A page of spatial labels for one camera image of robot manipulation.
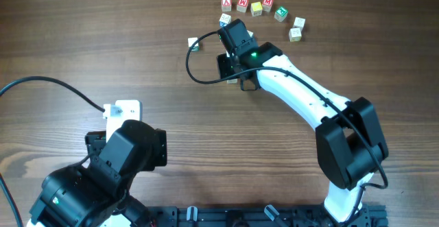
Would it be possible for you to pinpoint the red a block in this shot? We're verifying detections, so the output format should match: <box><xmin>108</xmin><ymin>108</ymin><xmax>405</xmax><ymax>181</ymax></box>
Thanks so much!
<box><xmin>221</xmin><ymin>0</ymin><xmax>233</xmax><ymax>12</ymax></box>
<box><xmin>226</xmin><ymin>79</ymin><xmax>238</xmax><ymax>84</ymax></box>

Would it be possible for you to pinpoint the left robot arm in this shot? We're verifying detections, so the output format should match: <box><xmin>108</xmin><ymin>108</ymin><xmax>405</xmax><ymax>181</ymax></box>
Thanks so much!
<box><xmin>29</xmin><ymin>119</ymin><xmax>167</xmax><ymax>226</ymax></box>

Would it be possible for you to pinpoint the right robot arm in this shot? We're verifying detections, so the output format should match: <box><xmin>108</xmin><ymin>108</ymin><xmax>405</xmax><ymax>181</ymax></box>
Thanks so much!
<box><xmin>217</xmin><ymin>19</ymin><xmax>389</xmax><ymax>224</ymax></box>

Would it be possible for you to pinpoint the white green-sided block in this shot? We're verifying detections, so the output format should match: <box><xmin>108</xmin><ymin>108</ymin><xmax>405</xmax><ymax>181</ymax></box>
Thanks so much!
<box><xmin>187</xmin><ymin>37</ymin><xmax>200</xmax><ymax>51</ymax></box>

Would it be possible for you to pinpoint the white blue-sided block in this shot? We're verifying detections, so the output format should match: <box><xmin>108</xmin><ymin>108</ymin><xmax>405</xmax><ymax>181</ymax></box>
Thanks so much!
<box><xmin>219</xmin><ymin>13</ymin><xmax>232</xmax><ymax>27</ymax></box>

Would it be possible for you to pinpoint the yellow block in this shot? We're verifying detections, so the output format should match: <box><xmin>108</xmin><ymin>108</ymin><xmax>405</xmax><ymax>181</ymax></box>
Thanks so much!
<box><xmin>250</xmin><ymin>1</ymin><xmax>263</xmax><ymax>16</ymax></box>

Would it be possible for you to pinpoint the red M block left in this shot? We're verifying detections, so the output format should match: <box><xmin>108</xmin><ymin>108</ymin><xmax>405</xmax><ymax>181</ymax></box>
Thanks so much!
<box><xmin>236</xmin><ymin>0</ymin><xmax>249</xmax><ymax>13</ymax></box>

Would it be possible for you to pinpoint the red m block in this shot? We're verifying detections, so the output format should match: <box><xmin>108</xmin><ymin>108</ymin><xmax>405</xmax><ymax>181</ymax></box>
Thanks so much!
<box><xmin>236</xmin><ymin>0</ymin><xmax>249</xmax><ymax>13</ymax></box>
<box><xmin>261</xmin><ymin>0</ymin><xmax>274</xmax><ymax>12</ymax></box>

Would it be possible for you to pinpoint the white yellow-edged block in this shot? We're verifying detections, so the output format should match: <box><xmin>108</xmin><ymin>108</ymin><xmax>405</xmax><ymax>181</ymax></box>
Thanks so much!
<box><xmin>289</xmin><ymin>27</ymin><xmax>302</xmax><ymax>42</ymax></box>

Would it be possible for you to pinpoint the green block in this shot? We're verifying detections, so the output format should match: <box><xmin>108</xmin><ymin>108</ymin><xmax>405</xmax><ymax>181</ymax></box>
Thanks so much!
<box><xmin>274</xmin><ymin>6</ymin><xmax>288</xmax><ymax>22</ymax></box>

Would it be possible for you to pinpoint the red M block right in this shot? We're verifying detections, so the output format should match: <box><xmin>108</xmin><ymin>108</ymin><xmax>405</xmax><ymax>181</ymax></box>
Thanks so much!
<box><xmin>261</xmin><ymin>0</ymin><xmax>274</xmax><ymax>12</ymax></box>

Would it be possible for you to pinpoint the white block far right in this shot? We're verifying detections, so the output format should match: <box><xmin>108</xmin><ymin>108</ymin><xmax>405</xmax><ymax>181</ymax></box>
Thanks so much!
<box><xmin>293</xmin><ymin>17</ymin><xmax>306</xmax><ymax>31</ymax></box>

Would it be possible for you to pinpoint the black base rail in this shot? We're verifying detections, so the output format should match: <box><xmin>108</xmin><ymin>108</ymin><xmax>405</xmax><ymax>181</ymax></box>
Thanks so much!
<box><xmin>143</xmin><ymin>204</ymin><xmax>388</xmax><ymax>227</ymax></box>

